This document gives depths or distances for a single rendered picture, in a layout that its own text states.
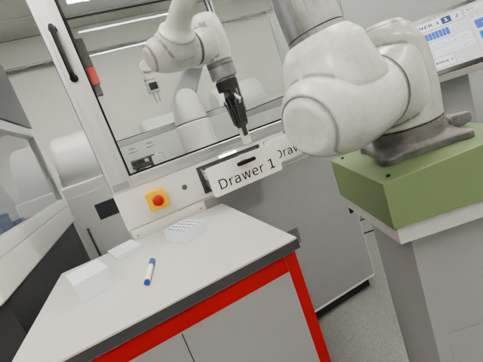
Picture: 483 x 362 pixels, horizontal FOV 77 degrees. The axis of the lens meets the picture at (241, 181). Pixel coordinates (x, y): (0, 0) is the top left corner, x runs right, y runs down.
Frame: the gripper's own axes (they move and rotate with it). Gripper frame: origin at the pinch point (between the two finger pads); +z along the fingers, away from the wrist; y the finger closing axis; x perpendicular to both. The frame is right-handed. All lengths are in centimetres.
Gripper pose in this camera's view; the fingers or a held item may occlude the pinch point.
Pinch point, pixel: (244, 135)
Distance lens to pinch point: 109.5
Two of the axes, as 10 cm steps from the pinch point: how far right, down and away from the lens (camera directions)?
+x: -8.6, 4.1, -3.1
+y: -3.9, -1.3, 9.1
